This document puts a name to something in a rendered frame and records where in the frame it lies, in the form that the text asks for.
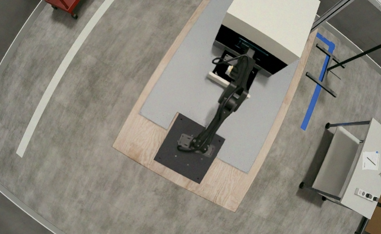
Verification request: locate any grey lab imager with drawer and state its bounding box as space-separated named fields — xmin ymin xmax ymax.
xmin=207 ymin=0 xmax=320 ymax=91

